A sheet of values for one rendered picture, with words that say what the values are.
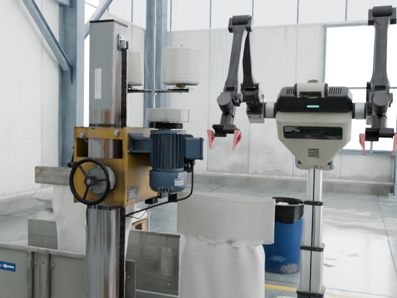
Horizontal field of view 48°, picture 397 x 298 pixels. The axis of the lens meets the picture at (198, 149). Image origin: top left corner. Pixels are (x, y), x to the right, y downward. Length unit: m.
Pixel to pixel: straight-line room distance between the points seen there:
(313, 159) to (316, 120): 0.26
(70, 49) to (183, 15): 3.79
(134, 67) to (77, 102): 5.87
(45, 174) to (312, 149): 1.44
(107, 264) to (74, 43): 6.49
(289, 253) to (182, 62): 2.76
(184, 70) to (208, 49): 8.82
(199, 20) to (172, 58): 9.03
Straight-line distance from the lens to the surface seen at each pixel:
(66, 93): 8.12
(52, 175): 2.53
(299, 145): 2.45
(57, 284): 2.37
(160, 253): 2.64
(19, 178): 7.40
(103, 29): 1.86
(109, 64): 1.82
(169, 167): 1.77
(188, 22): 11.03
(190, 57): 1.92
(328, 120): 2.34
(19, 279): 2.52
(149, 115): 1.79
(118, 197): 1.81
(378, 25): 2.02
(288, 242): 4.28
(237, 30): 2.10
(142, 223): 5.77
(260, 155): 10.24
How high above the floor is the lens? 1.35
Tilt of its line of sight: 3 degrees down
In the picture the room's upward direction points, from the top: 1 degrees clockwise
